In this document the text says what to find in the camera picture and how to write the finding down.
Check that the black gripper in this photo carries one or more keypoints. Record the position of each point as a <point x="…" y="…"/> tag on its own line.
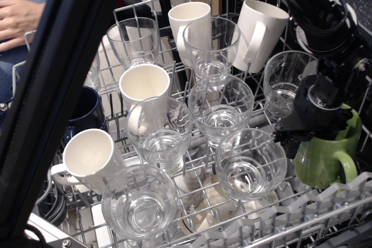
<point x="317" y="112"/>

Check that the green ceramic mug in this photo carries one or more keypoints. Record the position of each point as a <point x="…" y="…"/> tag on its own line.
<point x="320" y="163"/>

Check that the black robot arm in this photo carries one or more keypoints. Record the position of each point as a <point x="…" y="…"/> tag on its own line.
<point x="52" y="78"/>

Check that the white mug back right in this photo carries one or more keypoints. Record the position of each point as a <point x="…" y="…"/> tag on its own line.
<point x="261" y="26"/>

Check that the white mug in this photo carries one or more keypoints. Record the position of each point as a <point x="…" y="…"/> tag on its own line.
<point x="144" y="89"/>
<point x="186" y="15"/>
<point x="261" y="26"/>
<point x="91" y="158"/>

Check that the white mug back centre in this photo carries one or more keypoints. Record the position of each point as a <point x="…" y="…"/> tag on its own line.
<point x="186" y="15"/>

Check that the white mug front left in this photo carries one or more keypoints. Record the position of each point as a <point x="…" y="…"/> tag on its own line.
<point x="91" y="158"/>

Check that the dark blue ceramic mug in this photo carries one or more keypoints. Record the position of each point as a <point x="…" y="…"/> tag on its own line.
<point x="88" y="113"/>

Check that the person's bare hand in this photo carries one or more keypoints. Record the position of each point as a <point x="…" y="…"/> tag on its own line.
<point x="17" y="18"/>

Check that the clear glass front right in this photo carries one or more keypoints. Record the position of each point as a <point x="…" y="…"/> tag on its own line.
<point x="249" y="164"/>

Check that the clear glass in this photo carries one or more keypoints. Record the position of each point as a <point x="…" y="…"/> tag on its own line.
<point x="282" y="77"/>
<point x="249" y="164"/>
<point x="160" y="131"/>
<point x="92" y="79"/>
<point x="140" y="202"/>
<point x="135" y="41"/>
<point x="211" y="45"/>
<point x="220" y="104"/>

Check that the grey plastic tine row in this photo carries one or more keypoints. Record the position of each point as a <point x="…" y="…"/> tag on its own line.
<point x="299" y="217"/>

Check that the white plate below rack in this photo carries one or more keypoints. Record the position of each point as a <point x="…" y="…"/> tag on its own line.
<point x="203" y="201"/>

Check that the clear glass back centre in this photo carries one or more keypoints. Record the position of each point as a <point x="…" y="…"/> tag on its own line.
<point x="211" y="45"/>

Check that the clear glass centre left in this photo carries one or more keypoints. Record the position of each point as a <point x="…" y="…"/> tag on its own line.
<point x="160" y="131"/>

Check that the clear glass front left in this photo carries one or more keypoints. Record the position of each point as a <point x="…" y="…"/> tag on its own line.
<point x="140" y="202"/>

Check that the clear glass back middle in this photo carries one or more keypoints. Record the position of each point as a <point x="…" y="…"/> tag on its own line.
<point x="135" y="41"/>

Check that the clear glass back left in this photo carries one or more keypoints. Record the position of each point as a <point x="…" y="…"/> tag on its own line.
<point x="92" y="79"/>

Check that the grey wire dishwasher rack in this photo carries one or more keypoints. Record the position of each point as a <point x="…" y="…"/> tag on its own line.
<point x="70" y="216"/>

